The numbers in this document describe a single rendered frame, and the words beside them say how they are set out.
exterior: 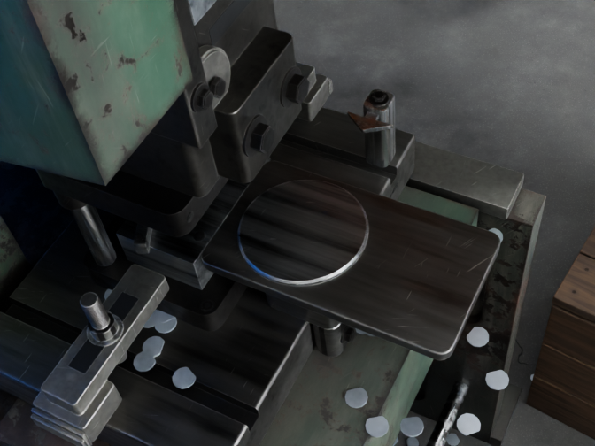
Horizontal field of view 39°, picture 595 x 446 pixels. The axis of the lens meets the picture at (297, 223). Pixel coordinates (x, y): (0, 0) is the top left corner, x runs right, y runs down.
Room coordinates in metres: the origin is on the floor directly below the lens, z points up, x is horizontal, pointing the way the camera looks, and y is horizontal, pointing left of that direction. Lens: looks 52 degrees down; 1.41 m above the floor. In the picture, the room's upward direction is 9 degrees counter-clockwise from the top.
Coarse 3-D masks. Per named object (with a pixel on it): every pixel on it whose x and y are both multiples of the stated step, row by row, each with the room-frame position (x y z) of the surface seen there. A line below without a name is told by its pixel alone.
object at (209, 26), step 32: (192, 0) 0.49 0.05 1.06; (224, 0) 0.52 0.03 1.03; (256, 0) 0.55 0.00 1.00; (224, 32) 0.51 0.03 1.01; (256, 32) 0.54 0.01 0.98; (224, 64) 0.48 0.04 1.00; (256, 64) 0.51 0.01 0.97; (288, 64) 0.52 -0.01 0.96; (224, 96) 0.48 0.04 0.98; (256, 96) 0.48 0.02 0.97; (288, 96) 0.51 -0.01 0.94; (224, 128) 0.46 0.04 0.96; (256, 128) 0.47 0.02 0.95; (288, 128) 0.51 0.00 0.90; (128, 160) 0.49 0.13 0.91; (160, 160) 0.47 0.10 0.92; (192, 160) 0.45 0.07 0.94; (224, 160) 0.46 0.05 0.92; (256, 160) 0.47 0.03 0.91; (192, 192) 0.46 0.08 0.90
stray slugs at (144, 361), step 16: (160, 320) 0.46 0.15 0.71; (480, 336) 0.42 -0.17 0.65; (144, 352) 0.43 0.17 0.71; (160, 352) 0.42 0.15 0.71; (144, 368) 0.41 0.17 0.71; (176, 384) 0.39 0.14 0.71; (192, 384) 0.39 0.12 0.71; (496, 384) 0.37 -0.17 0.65; (352, 400) 0.37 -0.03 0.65; (464, 416) 0.34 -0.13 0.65; (368, 432) 0.34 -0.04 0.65; (384, 432) 0.33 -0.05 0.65; (416, 432) 0.33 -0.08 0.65; (464, 432) 0.32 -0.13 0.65
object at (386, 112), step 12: (372, 96) 0.63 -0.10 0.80; (384, 96) 0.63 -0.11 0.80; (372, 108) 0.62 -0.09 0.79; (384, 108) 0.62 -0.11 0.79; (384, 120) 0.62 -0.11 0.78; (372, 132) 0.62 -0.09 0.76; (384, 132) 0.62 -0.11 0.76; (372, 144) 0.62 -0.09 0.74; (384, 144) 0.62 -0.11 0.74; (372, 156) 0.62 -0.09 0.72; (384, 156) 0.62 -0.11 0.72
